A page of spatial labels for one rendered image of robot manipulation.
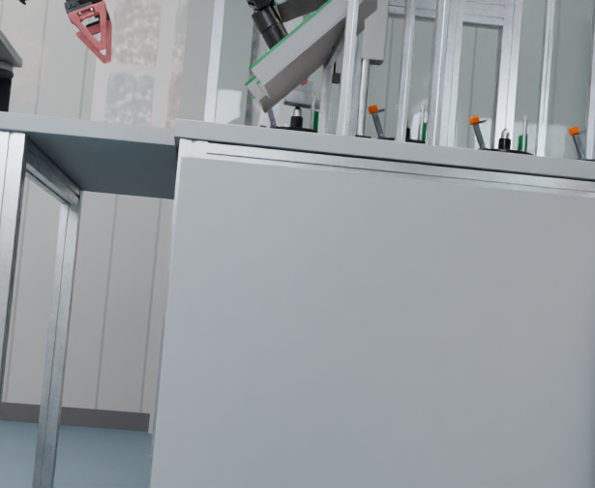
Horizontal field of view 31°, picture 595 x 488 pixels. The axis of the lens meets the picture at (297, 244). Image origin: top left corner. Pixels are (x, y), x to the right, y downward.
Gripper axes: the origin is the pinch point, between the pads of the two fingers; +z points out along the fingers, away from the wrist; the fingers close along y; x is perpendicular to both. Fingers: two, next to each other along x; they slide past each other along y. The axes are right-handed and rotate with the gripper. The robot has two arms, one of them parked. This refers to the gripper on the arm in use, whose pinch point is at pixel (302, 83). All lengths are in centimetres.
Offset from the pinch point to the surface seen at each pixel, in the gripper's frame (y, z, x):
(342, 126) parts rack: -53, 18, 9
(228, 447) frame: -74, 55, 55
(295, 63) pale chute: -45.9, 2.1, 9.3
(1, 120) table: -64, -10, 62
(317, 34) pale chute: -49.5, -0.2, 3.7
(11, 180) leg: -62, 0, 66
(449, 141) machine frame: 77, 28, -49
